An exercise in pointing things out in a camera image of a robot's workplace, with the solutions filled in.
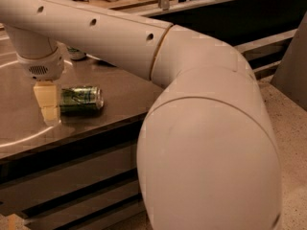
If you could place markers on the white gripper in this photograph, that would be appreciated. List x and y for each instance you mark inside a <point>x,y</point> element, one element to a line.
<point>40,68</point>

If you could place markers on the green soda can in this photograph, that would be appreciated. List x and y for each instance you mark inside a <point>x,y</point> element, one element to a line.
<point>81,99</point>

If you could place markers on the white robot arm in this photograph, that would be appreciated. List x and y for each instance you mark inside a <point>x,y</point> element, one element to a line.
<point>206,154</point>

